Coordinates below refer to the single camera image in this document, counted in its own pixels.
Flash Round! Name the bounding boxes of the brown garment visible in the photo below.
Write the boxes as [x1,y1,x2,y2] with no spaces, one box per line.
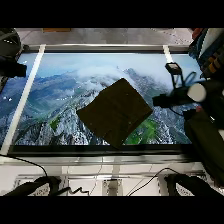
[76,77,154,150]

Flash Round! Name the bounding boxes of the heap of clothes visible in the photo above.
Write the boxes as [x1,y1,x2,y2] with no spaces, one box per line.
[187,28,224,81]

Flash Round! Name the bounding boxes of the silver frame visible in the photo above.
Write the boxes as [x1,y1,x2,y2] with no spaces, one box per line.
[0,153,224,197]

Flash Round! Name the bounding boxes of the black garment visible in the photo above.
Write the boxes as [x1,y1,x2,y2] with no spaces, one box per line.
[183,109,224,188]

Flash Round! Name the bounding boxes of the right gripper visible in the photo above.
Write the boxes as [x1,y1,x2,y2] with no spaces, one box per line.
[152,93,178,109]

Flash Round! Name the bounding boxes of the black cable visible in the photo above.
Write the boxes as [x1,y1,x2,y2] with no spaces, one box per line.
[0,155,50,178]
[127,167,182,197]
[59,186,92,197]

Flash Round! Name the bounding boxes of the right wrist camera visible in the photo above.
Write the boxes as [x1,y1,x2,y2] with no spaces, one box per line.
[164,62,184,90]

